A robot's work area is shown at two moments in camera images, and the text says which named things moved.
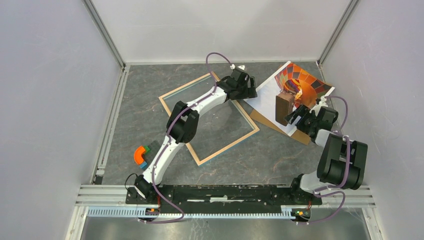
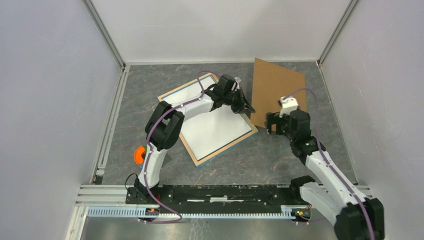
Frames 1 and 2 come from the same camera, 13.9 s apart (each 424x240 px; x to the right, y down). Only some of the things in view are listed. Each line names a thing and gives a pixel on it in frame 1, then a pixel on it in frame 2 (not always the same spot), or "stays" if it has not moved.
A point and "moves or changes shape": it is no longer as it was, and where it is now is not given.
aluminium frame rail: (110, 202) stays
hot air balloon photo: (306, 88) to (208, 131)
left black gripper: (249, 93) to (241, 101)
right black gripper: (301, 111) to (273, 118)
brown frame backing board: (298, 136) moves or changes shape
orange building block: (137, 155) stays
